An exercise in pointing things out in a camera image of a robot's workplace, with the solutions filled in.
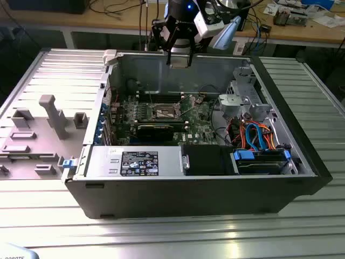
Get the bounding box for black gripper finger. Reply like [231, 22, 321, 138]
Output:
[151, 18, 179, 66]
[188, 28, 202, 67]

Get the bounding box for silver CPU plate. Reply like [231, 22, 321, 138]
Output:
[169, 59, 190, 70]

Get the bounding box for metal socket cover frame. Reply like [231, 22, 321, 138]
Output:
[175, 94, 195, 119]

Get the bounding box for CPU socket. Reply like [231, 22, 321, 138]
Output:
[152, 102, 181, 121]

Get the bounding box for long wooden desk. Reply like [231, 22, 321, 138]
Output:
[0, 0, 345, 50]

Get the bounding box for black upright box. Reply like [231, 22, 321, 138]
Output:
[237, 0, 252, 32]

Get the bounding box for green motherboard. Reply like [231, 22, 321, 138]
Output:
[107, 93, 218, 146]

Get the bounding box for metal finned heat sink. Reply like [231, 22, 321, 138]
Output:
[273, 7, 291, 27]

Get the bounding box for black graphics card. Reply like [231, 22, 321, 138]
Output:
[136, 124, 175, 143]

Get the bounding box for small electronics box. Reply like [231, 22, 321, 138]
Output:
[289, 10, 310, 28]

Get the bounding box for large black box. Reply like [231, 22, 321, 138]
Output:
[5, 0, 87, 15]

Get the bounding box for blue flat box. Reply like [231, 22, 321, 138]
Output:
[301, 0, 335, 10]

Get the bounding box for white paper sheets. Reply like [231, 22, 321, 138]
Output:
[312, 15, 343, 28]

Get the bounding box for silver power supply unit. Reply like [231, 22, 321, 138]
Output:
[82, 145, 184, 179]

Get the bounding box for hard disk blue carrier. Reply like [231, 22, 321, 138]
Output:
[231, 148, 292, 175]

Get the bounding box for black open PC case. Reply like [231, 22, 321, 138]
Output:
[64, 47, 334, 220]

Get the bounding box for gray parts rack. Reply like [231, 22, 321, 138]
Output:
[0, 94, 90, 181]

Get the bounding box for white printed device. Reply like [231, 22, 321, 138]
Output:
[0, 242, 40, 259]

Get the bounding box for black hanging cable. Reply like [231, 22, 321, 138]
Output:
[144, 0, 150, 52]

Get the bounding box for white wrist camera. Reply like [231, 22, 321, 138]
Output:
[194, 10, 225, 37]

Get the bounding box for silver perforated metal bracket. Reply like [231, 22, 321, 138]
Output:
[227, 66, 257, 95]

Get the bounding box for silver metal drive bracket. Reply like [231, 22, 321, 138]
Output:
[218, 93, 272, 122]

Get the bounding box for black wire loop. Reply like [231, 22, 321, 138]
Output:
[210, 101, 234, 148]

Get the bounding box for orange wire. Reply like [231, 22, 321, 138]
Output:
[263, 126, 280, 151]
[239, 122, 247, 149]

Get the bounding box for blue data wire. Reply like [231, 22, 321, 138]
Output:
[245, 122, 266, 152]

